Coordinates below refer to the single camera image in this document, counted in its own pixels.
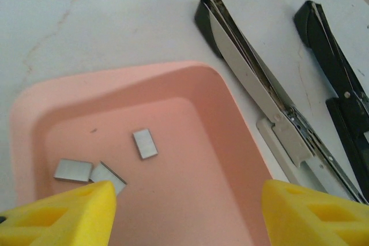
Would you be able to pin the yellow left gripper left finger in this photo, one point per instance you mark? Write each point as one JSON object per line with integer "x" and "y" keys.
{"x": 57, "y": 223}

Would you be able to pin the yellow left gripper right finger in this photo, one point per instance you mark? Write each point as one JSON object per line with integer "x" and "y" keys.
{"x": 317, "y": 223}

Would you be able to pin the pink plastic tray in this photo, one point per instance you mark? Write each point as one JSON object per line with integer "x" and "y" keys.
{"x": 173, "y": 113}

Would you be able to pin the white stapler with black head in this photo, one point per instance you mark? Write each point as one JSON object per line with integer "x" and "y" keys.
{"x": 253, "y": 73}

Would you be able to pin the silver staple strip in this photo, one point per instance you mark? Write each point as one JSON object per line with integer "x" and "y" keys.
{"x": 145, "y": 143}
{"x": 73, "y": 170}
{"x": 108, "y": 174}

